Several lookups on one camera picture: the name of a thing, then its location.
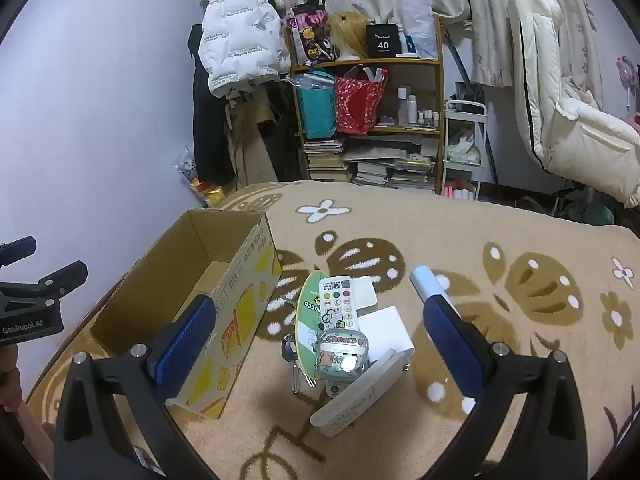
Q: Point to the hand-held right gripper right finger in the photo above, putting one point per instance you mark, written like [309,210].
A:
[450,345]

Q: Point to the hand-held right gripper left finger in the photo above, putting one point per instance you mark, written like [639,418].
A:
[182,345]

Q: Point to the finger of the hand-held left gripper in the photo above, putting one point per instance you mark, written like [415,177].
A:
[55,280]
[17,251]

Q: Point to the printed cardboard box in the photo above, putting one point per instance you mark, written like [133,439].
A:
[240,320]

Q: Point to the white square charger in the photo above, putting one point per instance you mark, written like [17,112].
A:
[387,330]

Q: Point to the light blue power bank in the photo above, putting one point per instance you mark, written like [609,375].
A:
[425,280]

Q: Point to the cream small box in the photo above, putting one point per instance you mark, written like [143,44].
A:
[368,292]

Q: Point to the white plastic case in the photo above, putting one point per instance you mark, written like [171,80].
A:
[360,400]

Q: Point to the key bunch with carabiner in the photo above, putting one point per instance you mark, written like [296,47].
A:
[288,349]

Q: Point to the cartoon printed earbuds case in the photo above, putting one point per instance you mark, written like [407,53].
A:
[342,355]

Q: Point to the white remote control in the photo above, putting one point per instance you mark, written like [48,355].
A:
[340,300]

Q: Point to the person's left hand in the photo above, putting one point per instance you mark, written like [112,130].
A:
[10,385]

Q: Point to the yellow packets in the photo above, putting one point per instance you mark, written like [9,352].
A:
[210,195]

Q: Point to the dotted white bag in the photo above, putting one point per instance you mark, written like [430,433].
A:
[186,165]

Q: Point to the white trolley cart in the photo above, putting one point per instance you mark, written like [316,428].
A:
[464,150]

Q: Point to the pile of books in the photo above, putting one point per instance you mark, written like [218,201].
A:
[370,165]

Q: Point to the green bag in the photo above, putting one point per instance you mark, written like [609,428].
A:
[597,214]

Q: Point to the beige coat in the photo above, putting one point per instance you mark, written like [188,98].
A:
[252,150]

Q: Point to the black coat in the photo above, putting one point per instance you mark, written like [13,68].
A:
[210,135]

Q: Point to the row of small bottles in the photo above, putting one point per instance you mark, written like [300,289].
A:
[429,119]

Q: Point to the wooden shelf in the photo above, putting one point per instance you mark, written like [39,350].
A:
[440,110]

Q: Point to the white bottles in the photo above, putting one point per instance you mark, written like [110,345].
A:
[406,107]

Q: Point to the cream coat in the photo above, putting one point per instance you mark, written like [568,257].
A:
[575,125]

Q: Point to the red bag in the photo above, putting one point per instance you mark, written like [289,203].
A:
[357,105]

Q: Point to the teal bag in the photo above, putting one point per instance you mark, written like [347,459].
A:
[316,112]

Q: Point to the white puffer jacket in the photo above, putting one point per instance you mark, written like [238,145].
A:
[240,35]

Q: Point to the black box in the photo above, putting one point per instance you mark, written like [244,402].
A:
[382,42]

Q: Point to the clear plastic bag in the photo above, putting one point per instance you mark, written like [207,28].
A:
[420,25]

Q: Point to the pink fan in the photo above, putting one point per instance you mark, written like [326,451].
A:
[629,72]

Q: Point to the blonde wig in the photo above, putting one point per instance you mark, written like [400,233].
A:
[347,32]

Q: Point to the patterned black tote bag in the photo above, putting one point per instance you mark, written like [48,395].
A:
[310,35]

